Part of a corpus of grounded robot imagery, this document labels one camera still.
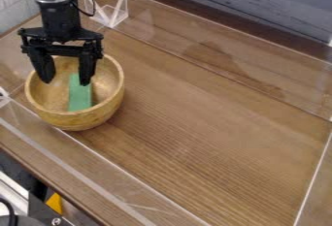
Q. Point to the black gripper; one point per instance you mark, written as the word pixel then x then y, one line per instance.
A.
pixel 63 37

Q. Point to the green rectangular block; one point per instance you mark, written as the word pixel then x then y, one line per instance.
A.
pixel 79 94

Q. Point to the brown wooden bowl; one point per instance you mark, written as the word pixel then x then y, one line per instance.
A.
pixel 48 97

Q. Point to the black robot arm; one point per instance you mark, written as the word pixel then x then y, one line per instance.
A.
pixel 62 37

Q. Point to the yellow black equipment base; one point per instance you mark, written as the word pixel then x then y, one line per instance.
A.
pixel 44 207

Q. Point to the clear acrylic corner bracket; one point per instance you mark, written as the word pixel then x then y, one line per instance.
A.
pixel 107 15

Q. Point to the clear acrylic enclosure walls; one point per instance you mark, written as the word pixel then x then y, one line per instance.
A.
pixel 221 140

